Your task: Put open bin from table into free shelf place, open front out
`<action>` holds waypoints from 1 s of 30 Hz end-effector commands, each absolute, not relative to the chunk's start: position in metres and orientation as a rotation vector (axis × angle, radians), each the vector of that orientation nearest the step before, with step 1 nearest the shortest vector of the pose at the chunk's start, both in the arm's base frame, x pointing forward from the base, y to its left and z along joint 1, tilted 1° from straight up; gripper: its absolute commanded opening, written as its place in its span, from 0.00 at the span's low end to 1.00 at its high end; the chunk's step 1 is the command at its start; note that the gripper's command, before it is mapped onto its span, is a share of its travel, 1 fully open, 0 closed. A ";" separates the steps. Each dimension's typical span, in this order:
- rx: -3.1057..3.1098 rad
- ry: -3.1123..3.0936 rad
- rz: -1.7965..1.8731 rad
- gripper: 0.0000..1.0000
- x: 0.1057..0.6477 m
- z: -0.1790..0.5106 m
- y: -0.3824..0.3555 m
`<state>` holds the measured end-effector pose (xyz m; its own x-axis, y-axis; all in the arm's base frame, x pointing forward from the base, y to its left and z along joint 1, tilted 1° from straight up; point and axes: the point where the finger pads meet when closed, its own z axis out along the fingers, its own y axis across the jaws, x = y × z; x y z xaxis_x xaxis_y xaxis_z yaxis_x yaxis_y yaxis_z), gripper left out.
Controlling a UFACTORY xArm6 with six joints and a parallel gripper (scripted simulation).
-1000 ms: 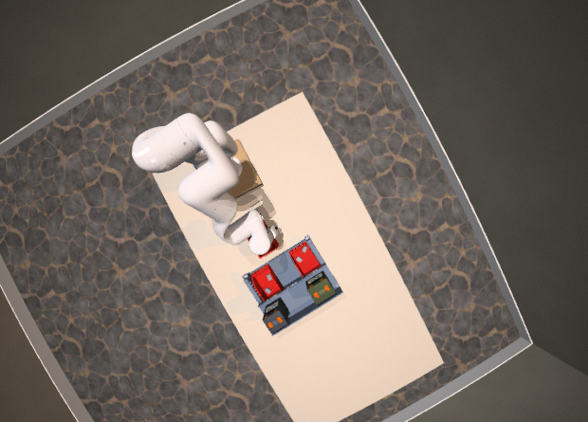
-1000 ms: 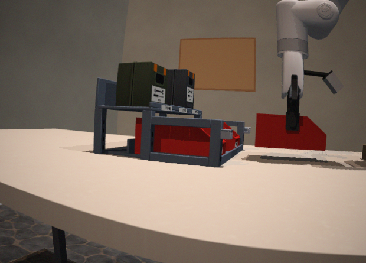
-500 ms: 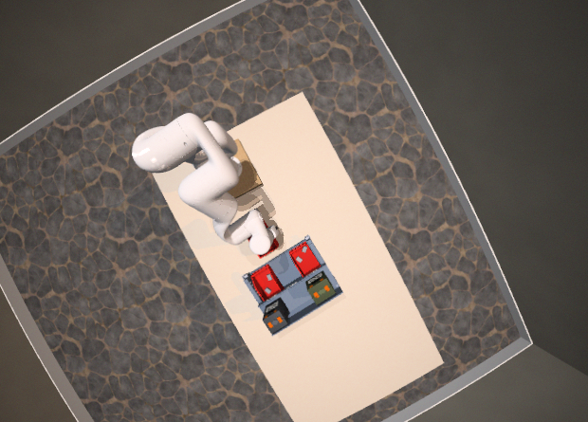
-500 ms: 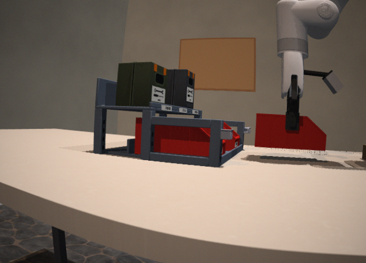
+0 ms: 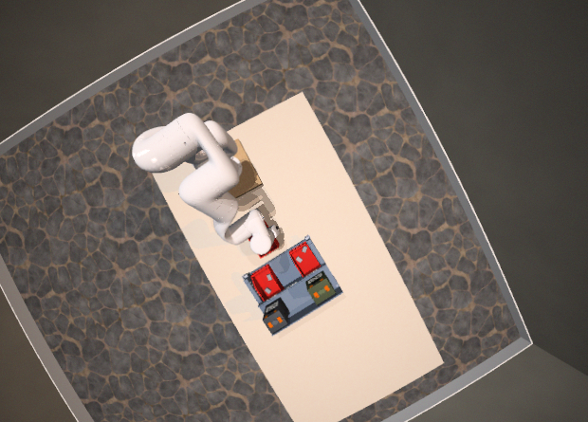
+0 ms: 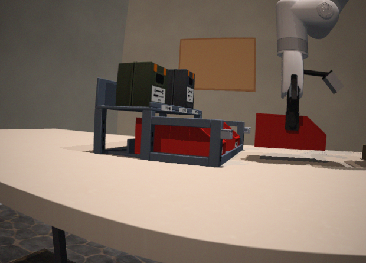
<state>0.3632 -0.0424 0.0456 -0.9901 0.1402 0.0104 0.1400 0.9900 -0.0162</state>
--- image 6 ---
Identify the dark grey metal shelf rack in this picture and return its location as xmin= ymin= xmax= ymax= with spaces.
xmin=93 ymin=77 xmax=251 ymax=167

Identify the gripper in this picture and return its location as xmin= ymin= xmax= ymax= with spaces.
xmin=277 ymin=50 xmax=308 ymax=131

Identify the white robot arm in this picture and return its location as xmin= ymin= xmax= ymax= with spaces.
xmin=276 ymin=0 xmax=349 ymax=94

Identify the red bin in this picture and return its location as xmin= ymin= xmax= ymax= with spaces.
xmin=135 ymin=118 xmax=211 ymax=156
xmin=254 ymin=113 xmax=326 ymax=151
xmin=223 ymin=122 xmax=240 ymax=151

